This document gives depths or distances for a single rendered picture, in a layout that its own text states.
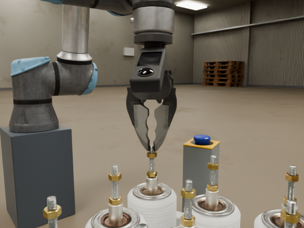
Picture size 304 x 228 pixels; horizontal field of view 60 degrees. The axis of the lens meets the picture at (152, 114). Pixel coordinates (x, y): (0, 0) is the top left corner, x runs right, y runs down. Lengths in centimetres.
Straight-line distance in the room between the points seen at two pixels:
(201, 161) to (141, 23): 33
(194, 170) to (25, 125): 53
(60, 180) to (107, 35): 984
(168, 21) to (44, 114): 55
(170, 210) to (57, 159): 50
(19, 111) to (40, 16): 889
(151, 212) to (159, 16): 34
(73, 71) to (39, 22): 880
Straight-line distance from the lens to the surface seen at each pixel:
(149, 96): 47
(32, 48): 951
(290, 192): 46
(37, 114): 89
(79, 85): 92
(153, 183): 52
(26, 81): 89
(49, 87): 90
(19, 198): 92
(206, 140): 63
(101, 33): 1051
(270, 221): 47
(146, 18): 47
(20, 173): 89
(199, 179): 64
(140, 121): 48
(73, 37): 91
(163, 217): 51
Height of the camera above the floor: 48
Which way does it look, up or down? 8 degrees down
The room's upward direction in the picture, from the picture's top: straight up
